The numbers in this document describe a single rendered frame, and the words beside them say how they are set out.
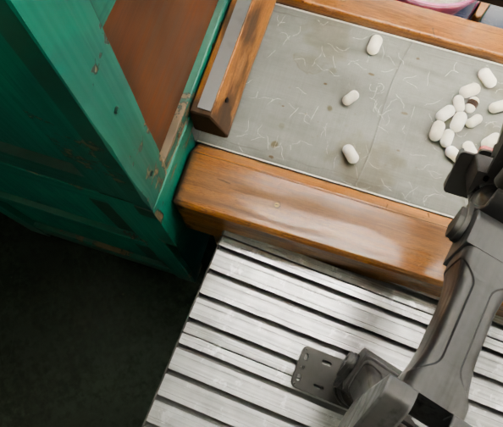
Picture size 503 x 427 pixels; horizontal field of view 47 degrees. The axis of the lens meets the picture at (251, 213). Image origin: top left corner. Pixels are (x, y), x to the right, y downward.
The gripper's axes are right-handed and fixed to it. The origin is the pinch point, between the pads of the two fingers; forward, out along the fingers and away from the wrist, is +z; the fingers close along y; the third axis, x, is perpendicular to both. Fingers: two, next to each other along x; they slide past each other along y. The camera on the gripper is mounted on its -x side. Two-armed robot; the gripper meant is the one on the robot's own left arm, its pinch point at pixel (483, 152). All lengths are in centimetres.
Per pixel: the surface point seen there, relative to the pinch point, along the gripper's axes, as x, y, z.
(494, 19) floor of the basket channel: -9.5, -1.4, 39.7
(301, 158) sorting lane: 12.0, 25.8, 3.9
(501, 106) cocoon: -1.4, -4.0, 17.0
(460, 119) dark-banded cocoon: 1.3, 2.3, 13.2
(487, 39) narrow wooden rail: -9.2, 1.2, 25.3
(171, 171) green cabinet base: 12.7, 43.7, -10.1
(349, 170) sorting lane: 11.7, 17.4, 4.2
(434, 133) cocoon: 3.8, 5.7, 10.5
